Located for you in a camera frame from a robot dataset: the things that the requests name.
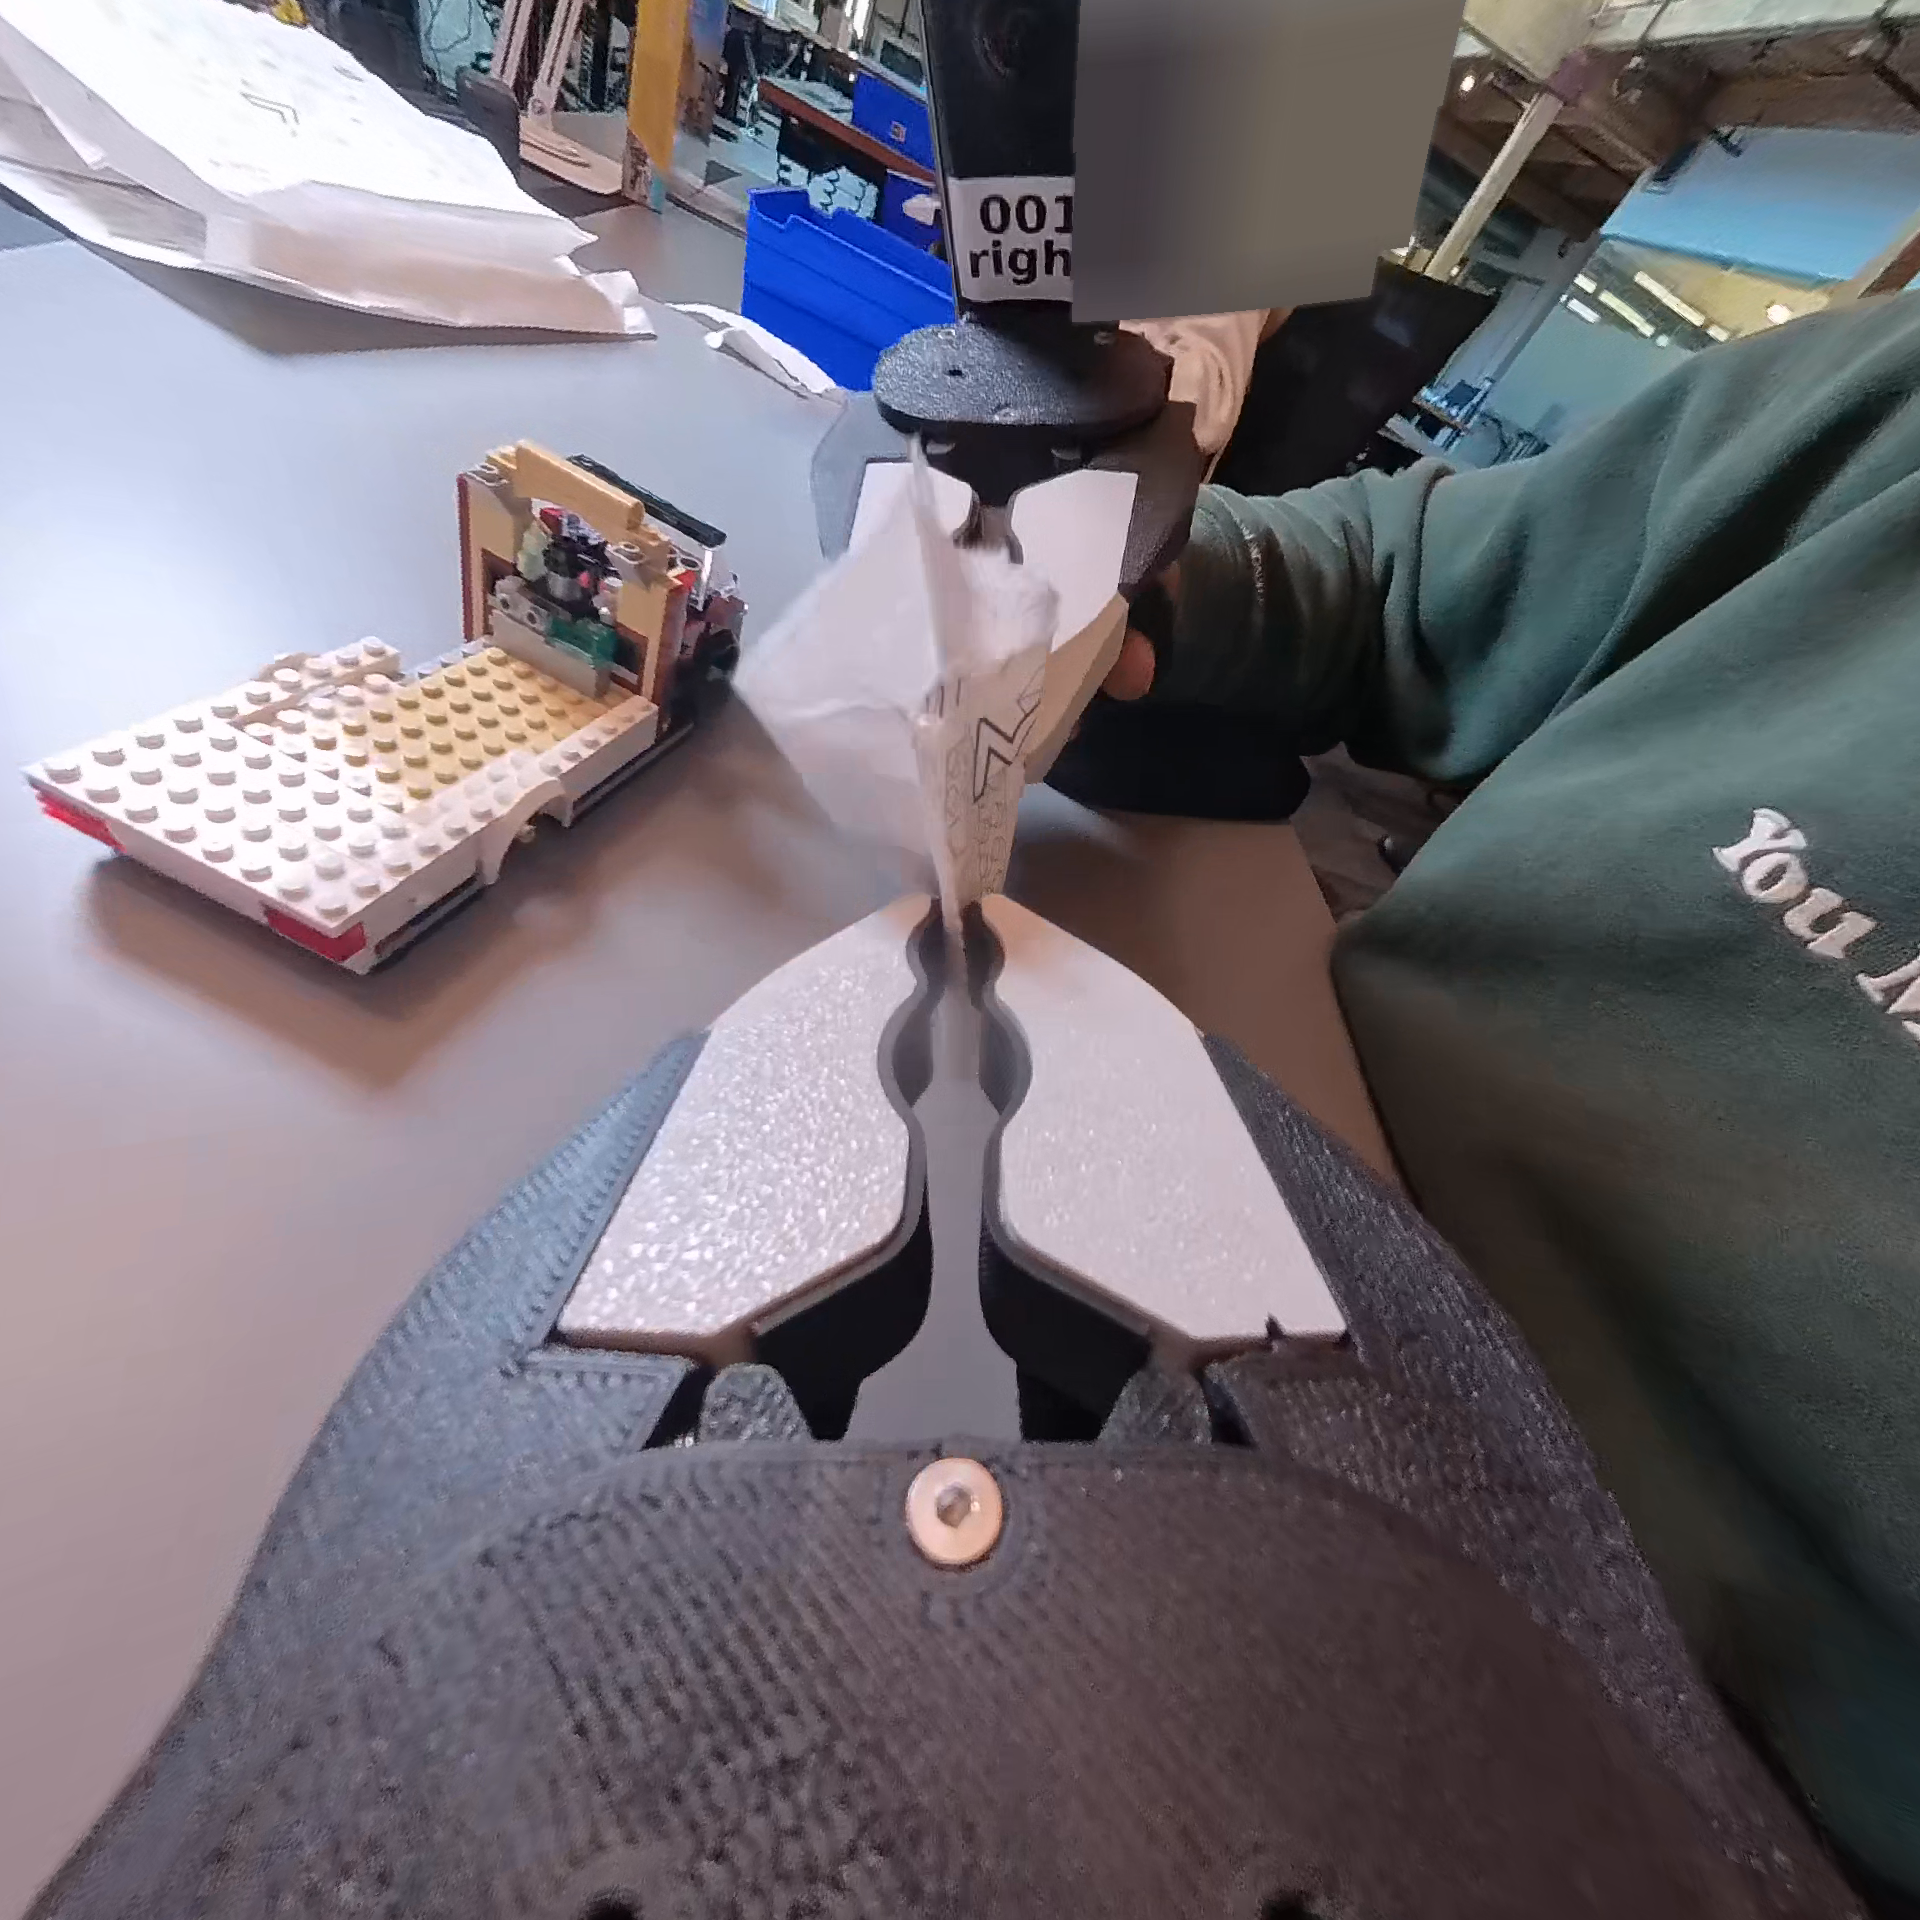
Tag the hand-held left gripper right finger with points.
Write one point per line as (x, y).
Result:
(1156, 1171)

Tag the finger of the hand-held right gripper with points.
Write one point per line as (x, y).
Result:
(1079, 556)
(883, 504)

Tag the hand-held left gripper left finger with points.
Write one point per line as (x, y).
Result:
(750, 1171)

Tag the small white printed paper bag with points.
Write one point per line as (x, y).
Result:
(855, 691)

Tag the torn white paper strip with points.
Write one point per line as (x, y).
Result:
(764, 352)

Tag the person's right forearm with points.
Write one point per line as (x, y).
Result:
(1381, 615)

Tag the grey desk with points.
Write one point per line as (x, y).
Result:
(300, 1126)

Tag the person's right hand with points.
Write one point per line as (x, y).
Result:
(1127, 669)

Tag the blue plastic bin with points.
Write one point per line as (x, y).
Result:
(841, 284)

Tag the yellow cardboard box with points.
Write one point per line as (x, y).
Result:
(658, 107)

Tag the person's green sweatshirt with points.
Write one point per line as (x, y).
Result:
(1651, 1126)

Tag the wooden easel chalkboard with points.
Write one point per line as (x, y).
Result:
(563, 91)

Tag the toy brick camper van model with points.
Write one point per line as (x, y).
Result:
(330, 780)

